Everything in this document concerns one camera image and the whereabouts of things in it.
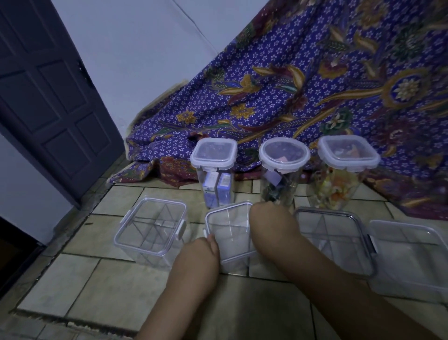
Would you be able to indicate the small clear plastic container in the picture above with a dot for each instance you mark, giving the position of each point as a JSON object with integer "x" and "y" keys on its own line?
{"x": 231, "y": 231}

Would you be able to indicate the person's left fingers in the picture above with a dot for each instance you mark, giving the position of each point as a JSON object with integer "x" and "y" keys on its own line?
{"x": 212, "y": 243}

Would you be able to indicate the square clear jar with lid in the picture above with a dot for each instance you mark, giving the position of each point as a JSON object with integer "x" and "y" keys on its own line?
{"x": 213, "y": 151}

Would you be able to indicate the wide square clear lidded jar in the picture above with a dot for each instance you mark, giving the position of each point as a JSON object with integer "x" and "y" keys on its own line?
{"x": 348, "y": 152}

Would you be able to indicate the clear divided container white clips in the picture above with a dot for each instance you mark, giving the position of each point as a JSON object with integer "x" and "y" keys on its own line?
{"x": 150, "y": 231}

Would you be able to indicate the person's left hand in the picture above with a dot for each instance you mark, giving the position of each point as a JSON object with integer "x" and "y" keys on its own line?
{"x": 197, "y": 262}

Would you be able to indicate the colourful wrapped sweets in jar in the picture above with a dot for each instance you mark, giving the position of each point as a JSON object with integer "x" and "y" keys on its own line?
{"x": 332, "y": 191}

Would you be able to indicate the round clear jar with lid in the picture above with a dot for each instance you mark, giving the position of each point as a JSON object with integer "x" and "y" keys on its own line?
{"x": 284, "y": 154}

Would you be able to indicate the person's right hand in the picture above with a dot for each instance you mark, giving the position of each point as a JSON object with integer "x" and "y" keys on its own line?
{"x": 273, "y": 227}

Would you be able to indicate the dark packets in jar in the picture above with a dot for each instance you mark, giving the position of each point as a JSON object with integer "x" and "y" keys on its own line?
{"x": 278, "y": 191}

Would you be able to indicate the large clear plastic container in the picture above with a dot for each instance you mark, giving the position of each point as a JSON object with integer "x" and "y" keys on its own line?
{"x": 409, "y": 259}

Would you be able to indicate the dark panelled door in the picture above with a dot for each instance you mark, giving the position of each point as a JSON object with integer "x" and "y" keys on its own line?
{"x": 52, "y": 105}

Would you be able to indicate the clear divided container grey rim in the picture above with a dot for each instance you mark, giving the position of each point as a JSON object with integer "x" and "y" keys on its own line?
{"x": 336, "y": 241}

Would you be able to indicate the blue and white small box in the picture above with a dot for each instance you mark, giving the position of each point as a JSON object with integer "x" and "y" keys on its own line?
{"x": 224, "y": 189}
{"x": 210, "y": 191}

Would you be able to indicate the person's right forearm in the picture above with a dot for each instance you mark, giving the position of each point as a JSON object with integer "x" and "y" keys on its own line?
{"x": 343, "y": 297}

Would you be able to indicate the person's left forearm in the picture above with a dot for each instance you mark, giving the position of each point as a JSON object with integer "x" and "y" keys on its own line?
{"x": 175, "y": 315}

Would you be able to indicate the purple floral batik cloth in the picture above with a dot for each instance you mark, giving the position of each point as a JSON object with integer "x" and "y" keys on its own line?
{"x": 315, "y": 70}

